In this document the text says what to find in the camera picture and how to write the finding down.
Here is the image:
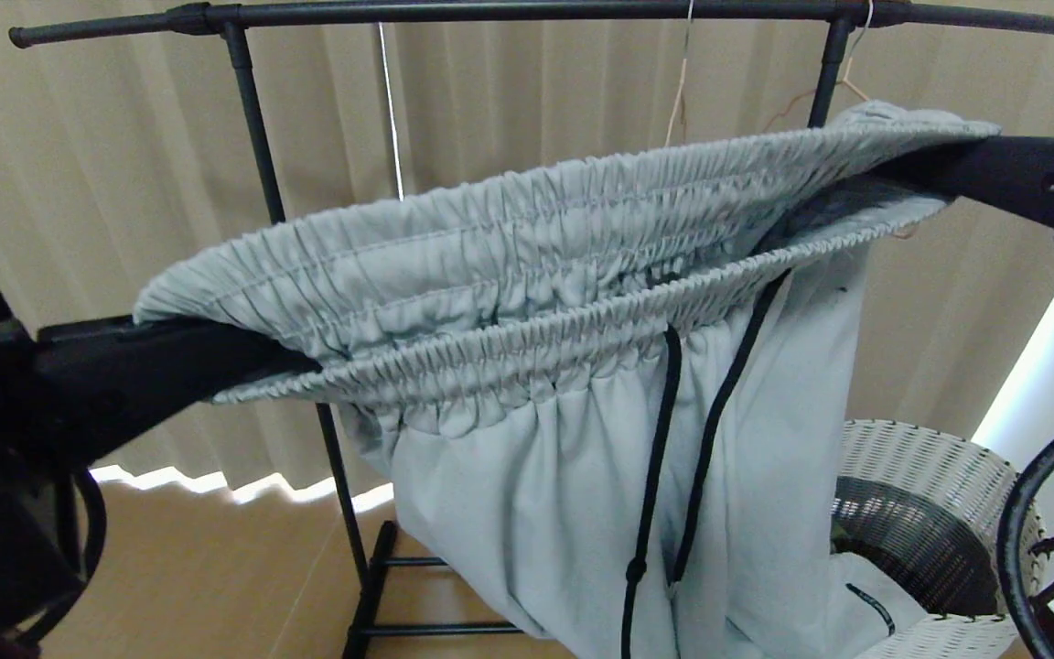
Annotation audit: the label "pink clothes hanger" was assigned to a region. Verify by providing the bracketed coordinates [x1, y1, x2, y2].
[664, 0, 694, 147]
[760, 0, 876, 134]

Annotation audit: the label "pale grey shorts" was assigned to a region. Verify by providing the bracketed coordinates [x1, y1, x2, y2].
[132, 99, 1004, 659]

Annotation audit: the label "white laundry basket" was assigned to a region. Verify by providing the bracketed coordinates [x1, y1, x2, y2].
[829, 419, 1054, 659]

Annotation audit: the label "black clothes rack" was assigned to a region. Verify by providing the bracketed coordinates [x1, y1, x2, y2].
[8, 0, 1054, 659]

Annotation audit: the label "beige curtain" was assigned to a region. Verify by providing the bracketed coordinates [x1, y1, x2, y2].
[0, 0, 1054, 500]

